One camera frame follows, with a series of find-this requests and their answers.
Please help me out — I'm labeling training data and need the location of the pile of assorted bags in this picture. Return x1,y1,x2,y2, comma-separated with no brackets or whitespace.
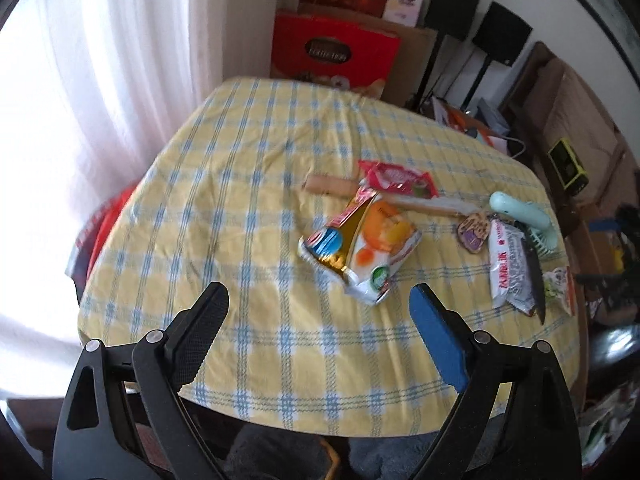
580,380,640,466

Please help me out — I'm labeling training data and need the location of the yellow plaid tablecloth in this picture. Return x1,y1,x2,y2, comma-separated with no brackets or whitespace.
77,76,586,436

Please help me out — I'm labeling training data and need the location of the white curtain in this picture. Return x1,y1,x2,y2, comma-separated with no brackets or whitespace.
0,0,281,396

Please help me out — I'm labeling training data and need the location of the brown sofa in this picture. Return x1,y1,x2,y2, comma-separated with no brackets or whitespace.
500,42,640,241

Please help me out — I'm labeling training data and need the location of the black speaker stand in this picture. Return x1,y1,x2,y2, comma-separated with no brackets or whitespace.
412,35,448,111
462,55,493,111

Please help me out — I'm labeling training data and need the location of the green portable radio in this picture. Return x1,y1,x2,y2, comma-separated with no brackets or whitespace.
546,136,588,192

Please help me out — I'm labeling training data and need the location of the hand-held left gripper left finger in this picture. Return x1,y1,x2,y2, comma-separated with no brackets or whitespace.
52,281,231,480

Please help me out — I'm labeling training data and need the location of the wooden rolling pin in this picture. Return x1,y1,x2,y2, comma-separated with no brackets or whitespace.
305,174,481,218

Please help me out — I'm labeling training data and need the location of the cardboard box of clutter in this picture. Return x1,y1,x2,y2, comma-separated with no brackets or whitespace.
425,95,511,153

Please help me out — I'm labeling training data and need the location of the red gift box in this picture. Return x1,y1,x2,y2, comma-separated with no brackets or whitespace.
270,10,402,98

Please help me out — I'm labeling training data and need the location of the black speaker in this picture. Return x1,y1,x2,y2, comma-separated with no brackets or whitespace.
471,1,533,68
424,0,485,41

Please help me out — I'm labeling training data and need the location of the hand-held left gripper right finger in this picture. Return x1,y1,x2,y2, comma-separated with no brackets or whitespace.
408,283,583,480

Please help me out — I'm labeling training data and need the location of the white green snack packet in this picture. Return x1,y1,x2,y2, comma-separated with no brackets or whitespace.
542,266,577,317

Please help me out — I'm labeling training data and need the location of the framed ink painting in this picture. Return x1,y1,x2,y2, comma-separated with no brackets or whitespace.
555,0,640,61

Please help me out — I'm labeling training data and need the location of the dark wooden coffee table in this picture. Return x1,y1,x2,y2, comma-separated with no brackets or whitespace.
575,270,640,461

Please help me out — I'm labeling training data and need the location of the mint handheld fan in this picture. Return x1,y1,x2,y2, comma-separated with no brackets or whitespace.
489,191,556,261

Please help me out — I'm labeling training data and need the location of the white red snack packet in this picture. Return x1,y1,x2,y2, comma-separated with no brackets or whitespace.
487,220,543,317

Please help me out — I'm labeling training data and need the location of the orange cake snack bag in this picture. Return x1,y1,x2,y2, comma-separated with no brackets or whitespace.
298,186,422,307

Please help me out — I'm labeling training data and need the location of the large brown cardboard box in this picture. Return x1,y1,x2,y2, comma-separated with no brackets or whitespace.
297,2,440,108

